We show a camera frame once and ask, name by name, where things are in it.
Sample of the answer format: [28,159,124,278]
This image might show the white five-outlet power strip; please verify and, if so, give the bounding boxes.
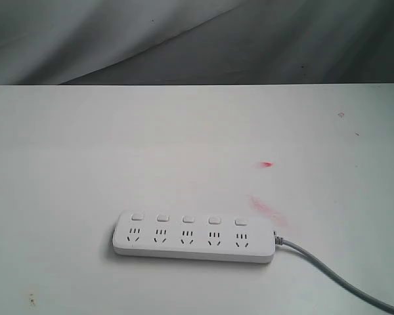
[112,212,275,264]

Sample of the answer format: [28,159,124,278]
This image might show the grey backdrop cloth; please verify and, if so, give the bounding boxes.
[0,1,394,85]

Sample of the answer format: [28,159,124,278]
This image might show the grey power cable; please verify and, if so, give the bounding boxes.
[273,231,394,315]

